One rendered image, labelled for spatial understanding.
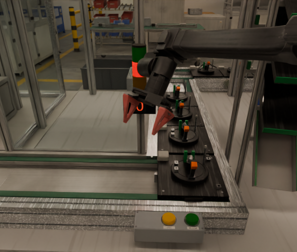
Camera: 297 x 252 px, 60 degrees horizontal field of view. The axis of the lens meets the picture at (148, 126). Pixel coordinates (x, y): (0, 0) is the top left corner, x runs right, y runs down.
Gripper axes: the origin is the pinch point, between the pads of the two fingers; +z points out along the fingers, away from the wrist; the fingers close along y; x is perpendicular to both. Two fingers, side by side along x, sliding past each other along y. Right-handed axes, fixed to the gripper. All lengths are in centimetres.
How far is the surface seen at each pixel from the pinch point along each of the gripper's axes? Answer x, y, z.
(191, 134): 52, -3, -7
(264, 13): 773, -173, -519
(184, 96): 86, -28, -30
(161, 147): 42.3, -9.7, 4.1
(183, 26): 415, -236, -243
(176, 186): 26.8, 8.1, 14.1
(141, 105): 19.3, -13.5, -7.4
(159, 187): 24.0, 3.7, 16.7
